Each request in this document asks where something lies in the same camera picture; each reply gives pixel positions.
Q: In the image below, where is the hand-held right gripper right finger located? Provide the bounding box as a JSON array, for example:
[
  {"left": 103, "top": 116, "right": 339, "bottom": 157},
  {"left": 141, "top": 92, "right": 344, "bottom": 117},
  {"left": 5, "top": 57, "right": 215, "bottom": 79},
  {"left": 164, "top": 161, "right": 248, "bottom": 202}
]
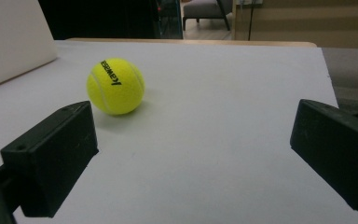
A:
[{"left": 289, "top": 98, "right": 358, "bottom": 214}]

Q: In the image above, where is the white board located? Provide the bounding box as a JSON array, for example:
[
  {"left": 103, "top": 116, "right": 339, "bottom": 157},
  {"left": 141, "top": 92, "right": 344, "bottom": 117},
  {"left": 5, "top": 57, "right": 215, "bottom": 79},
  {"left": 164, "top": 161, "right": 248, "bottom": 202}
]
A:
[{"left": 0, "top": 0, "right": 59, "bottom": 92}]

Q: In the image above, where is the yellow tennis ball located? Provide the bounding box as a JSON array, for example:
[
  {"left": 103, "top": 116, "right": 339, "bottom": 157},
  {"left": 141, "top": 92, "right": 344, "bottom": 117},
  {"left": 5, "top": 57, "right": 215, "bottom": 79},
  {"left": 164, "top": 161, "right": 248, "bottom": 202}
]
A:
[{"left": 86, "top": 57, "right": 145, "bottom": 117}]

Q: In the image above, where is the black cable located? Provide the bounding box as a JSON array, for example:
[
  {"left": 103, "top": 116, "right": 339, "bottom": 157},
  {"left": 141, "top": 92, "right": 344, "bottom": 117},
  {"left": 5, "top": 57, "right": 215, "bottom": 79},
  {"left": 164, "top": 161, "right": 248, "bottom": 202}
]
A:
[{"left": 247, "top": 4, "right": 255, "bottom": 41}]

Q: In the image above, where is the wooden panel cabinet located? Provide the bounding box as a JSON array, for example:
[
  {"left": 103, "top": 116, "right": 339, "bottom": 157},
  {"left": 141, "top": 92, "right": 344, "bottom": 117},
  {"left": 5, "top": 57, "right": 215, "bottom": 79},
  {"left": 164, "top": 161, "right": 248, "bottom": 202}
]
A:
[{"left": 231, "top": 0, "right": 358, "bottom": 49}]

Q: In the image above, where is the dark glass cabinet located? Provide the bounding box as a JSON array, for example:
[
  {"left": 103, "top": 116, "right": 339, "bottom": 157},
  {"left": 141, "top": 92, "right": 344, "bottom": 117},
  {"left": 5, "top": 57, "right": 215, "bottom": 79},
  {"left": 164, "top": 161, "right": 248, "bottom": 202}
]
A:
[{"left": 154, "top": 0, "right": 184, "bottom": 40}]

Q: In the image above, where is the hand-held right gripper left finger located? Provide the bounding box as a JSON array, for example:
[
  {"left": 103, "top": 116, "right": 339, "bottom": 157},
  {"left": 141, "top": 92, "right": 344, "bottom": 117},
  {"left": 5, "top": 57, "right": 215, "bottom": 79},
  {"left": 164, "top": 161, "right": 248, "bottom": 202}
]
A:
[{"left": 0, "top": 100, "right": 100, "bottom": 218}]

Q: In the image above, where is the grey armchair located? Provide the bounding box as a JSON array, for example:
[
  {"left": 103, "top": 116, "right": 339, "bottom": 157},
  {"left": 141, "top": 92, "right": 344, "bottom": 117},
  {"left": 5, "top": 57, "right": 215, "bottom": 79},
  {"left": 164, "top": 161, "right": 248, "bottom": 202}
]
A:
[{"left": 182, "top": 0, "right": 233, "bottom": 32}]

